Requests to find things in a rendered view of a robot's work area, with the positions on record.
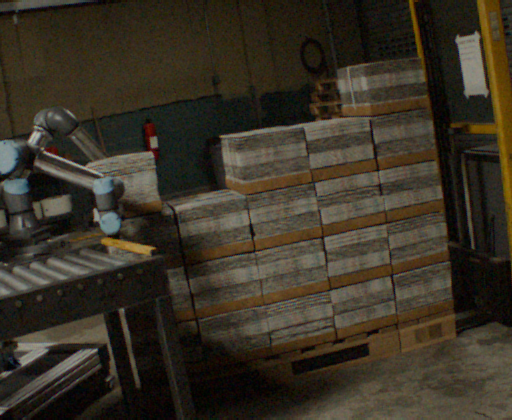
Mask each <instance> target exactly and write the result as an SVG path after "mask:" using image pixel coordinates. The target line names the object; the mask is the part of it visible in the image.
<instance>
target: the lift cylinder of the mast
mask: <svg viewBox="0 0 512 420"><path fill-rule="evenodd" d="M448 129H449V138H450V145H451V152H452V154H449V155H448V157H449V162H450V164H451V171H452V179H453V186H454V193H455V200H456V214H457V221H458V228H459V236H460V245H465V246H468V247H470V248H471V246H470V231H469V224H468V217H467V209H466V195H465V188H464V181H463V173H462V166H461V161H462V159H461V154H460V153H458V152H457V145H456V138H455V134H458V133H463V129H462V127H454V128H453V127H449V128H448ZM493 218H495V215H492V217H490V218H489V230H488V237H487V242H486V247H485V251H484V252H486V253H487V250H488V245H489V240H490V233H491V225H492V220H493Z"/></svg>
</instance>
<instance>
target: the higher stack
mask: <svg viewBox="0 0 512 420"><path fill-rule="evenodd" d="M418 69H419V70H418ZM423 71H424V70H423V67H422V62H421V58H414V59H413V58H407V59H402V60H391V61H386V62H376V63H370V64H361V65H356V66H353V67H350V66H347V67H346V68H342V69H339V70H337V76H338V80H339V81H338V82H339V85H340V86H339V90H340V94H341V95H340V96H341V97H340V98H341V101H342V104H343V105H342V107H346V106H351V107H355V109H356V106H365V105H373V104H376V105H378V104H383V103H388V102H393V101H394V102H398V101H402V100H408V99H417V98H422V97H427V95H429V94H428V89H427V88H426V87H427V83H426V82H425V79H424V77H423V76H424V73H423ZM423 108H426V107H423ZM423 108H418V109H417V108H414V109H409V110H404V111H394V112H390V113H384V114H375V115H366V116H350V117H354V118H355V117H356V118H366V119H369V125H370V126H369V127H370V130H371V132H370V133H371V134H372V137H371V138H372V142H373V147H372V148H373V151H374V152H373V154H374V158H375V159H381V158H385V157H387V158H390V157H394V156H399V155H404V154H408V153H418V152H422V151H426V150H431V149H435V148H436V146H435V139H434V132H433V127H432V126H433V125H432V124H433V123H432V121H431V116H429V115H431V114H429V113H430V111H429V110H427V109H423ZM436 163H437V161H434V160H432V159H431V160H426V161H422V162H418V163H408V164H404V165H400V166H395V167H391V168H386V169H382V168H381V169H378V168H377V170H375V171H378V179H379V193H380V196H383V198H382V199H383V202H384V204H383V205H384V209H383V210H384V211H385V212H386V214H387V212H388V211H393V210H397V209H402V208H410V207H415V206H419V205H423V204H428V203H432V202H436V201H440V200H442V195H441V194H442V191H441V186H440V181H439V173H438V169H437V168H438V167H437V165H436ZM443 216H444V213H443V212H441V211H435V212H431V213H427V214H423V215H418V216H414V217H410V218H405V219H401V220H396V221H386V222H382V223H384V224H386V225H387V240H388V247H389V249H388V250H389V255H388V256H389V257H390V264H391V265H392V264H396V263H400V262H404V261H408V260H412V259H416V258H420V257H424V256H428V255H432V254H436V253H439V252H444V251H447V250H448V243H447V242H448V240H446V239H447V238H446V235H447V234H446V228H445V227H446V223H445V219H444V218H445V217H443ZM451 269H452V268H451V264H450V262H448V261H447V260H445V261H441V262H437V263H433V264H430V265H425V266H422V267H418V268H414V269H411V270H406V271H403V272H398V273H395V274H390V275H389V276H390V279H391V280H390V281H391V285H392V288H394V289H393V290H394V293H393V295H394V297H393V298H394V301H395V303H394V304H395V309H396V314H397V315H398V314H401V313H404V312H408V311H411V310H414V309H417V308H422V307H425V306H429V305H433V304H436V303H441V302H444V301H447V300H452V298H453V296H452V289H451V281H450V280H451V274H452V273H451V271H452V270H451ZM454 313H455V312H454V309H452V308H451V309H448V310H445V311H441V312H437V313H433V314H430V315H427V316H422V317H419V318H415V319H412V320H408V321H404V322H400V323H395V324H394V325H396V328H397V329H398V336H399V342H400V352H401V353H404V352H407V351H411V350H414V349H418V348H421V347H424V346H428V345H432V344H436V343H439V342H442V341H446V340H449V339H453V338H456V333H455V331H456V326H455V317H454Z"/></svg>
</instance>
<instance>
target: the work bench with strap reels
mask: <svg viewBox="0 0 512 420"><path fill-rule="evenodd" d="M45 151H46V152H47V153H49V154H53V155H55V156H59V154H58V148H57V147H56V146H51V147H47V148H45ZM62 159H63V158H62ZM79 159H80V158H79V157H72V158H69V159H63V160H69V161H70V162H73V163H74V164H77V165H78V163H77V160H79ZM66 183H67V182H66V181H63V180H61V185H62V189H63V194H64V195H62V196H57V197H53V198H47V199H43V200H41V201H40V202H32V203H33V208H34V211H35V214H36V217H37V218H38V220H39V222H40V223H41V225H42V224H46V223H50V222H53V221H57V220H60V219H64V218H68V221H69V225H70V228H69V229H74V228H77V227H74V223H73V219H72V217H75V216H79V215H82V217H83V226H84V231H83V232H87V231H90V230H89V222H88V218H87V213H86V208H85V204H84V199H83V190H82V188H81V187H77V194H78V198H79V203H80V208H81V209H79V208H73V205H72V200H71V195H68V191H67V187H66ZM9 229H10V225H9V222H8V223H6V218H5V210H4V209H1V210H0V234H3V233H6V232H9Z"/></svg>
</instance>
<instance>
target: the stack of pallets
mask: <svg viewBox="0 0 512 420"><path fill-rule="evenodd" d="M338 81H339V80H338V78H329V79H324V80H319V81H314V84H315V92H310V96H311V98H312V103H313V104H309V106H310V109H311V115H314V117H315V121H322V120H325V121H328V120H327V117H332V120H334V119H340V118H347V117H350V116H343V114H342V109H341V107H342V105H343V104H342V101H341V98H340V97H341V96H340V95H341V94H340V90H339V86H340V85H339V82H338ZM327 83H330V87H331V88H328V84H327ZM327 93H328V98H329V99H328V100H325V99H324V94H327ZM323 106H327V107H328V111H327V110H325V111H324V109H323Z"/></svg>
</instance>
